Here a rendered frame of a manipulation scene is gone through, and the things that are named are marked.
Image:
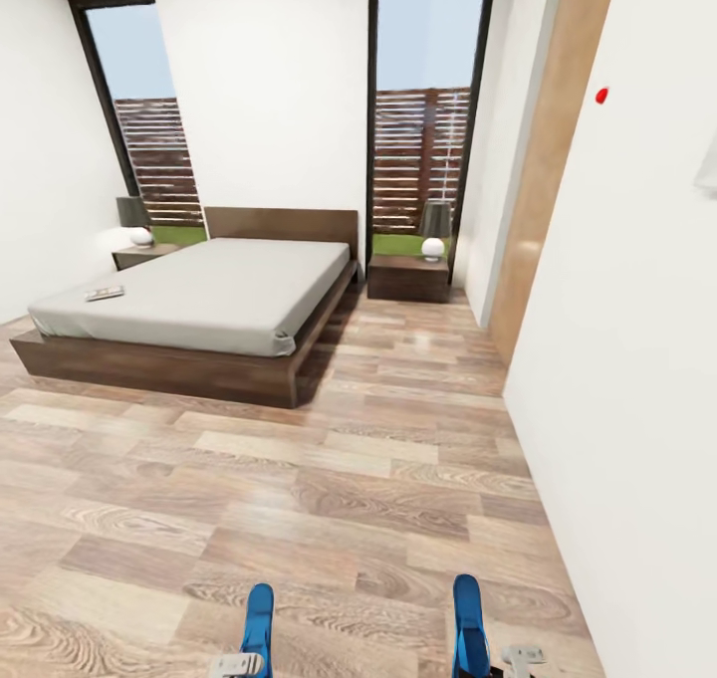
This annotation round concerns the table lamp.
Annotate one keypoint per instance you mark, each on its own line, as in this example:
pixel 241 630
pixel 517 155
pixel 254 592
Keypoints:
pixel 436 226
pixel 133 214

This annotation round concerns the hardback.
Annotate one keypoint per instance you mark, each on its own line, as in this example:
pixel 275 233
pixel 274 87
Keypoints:
pixel 101 293

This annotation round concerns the bed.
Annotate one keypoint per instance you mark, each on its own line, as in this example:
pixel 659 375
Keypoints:
pixel 232 319

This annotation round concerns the nightstand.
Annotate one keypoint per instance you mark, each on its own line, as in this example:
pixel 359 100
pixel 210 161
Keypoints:
pixel 131 256
pixel 407 278

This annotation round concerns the sandal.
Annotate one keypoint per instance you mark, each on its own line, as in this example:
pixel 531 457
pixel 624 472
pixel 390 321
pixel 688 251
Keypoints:
pixel 470 651
pixel 259 625

